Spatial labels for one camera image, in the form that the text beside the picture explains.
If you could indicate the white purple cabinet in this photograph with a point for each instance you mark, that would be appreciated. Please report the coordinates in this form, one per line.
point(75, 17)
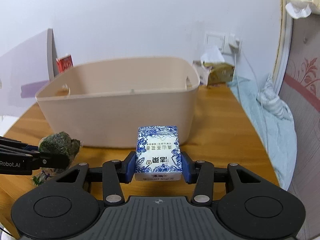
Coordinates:
point(25, 69)

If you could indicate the light blue quilt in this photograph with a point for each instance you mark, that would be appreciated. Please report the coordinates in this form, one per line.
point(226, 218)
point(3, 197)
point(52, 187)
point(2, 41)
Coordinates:
point(273, 121)

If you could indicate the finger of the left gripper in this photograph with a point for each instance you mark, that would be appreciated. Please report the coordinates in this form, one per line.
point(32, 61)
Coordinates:
point(18, 158)

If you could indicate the patterned headboard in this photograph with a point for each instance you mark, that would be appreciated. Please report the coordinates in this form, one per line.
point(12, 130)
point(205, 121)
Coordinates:
point(300, 90)

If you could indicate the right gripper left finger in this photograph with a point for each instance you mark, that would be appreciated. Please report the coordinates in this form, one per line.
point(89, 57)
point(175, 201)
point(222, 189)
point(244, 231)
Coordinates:
point(71, 203)

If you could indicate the white plugged charger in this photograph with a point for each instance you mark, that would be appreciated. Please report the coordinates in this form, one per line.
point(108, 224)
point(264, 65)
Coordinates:
point(234, 43)

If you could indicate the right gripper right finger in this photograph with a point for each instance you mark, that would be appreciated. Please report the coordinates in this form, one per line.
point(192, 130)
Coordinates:
point(239, 204)

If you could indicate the green leafy plastic bag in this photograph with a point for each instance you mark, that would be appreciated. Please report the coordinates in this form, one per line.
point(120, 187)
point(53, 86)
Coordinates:
point(59, 144)

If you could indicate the red milk carton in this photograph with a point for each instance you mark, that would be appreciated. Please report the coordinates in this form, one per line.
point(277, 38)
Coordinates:
point(64, 63)

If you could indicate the gold tissue box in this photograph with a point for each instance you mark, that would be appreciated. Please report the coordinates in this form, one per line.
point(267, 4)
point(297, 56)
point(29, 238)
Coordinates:
point(212, 68)

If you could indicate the blue white tissue pack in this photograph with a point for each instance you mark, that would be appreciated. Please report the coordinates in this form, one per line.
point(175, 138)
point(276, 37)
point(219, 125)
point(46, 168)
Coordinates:
point(158, 156)

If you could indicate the beige plastic storage bin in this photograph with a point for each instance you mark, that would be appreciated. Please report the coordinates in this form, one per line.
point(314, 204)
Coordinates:
point(104, 103)

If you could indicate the white wall switch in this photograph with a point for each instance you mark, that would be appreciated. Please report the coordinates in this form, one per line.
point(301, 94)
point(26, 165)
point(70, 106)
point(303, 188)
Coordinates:
point(215, 39)

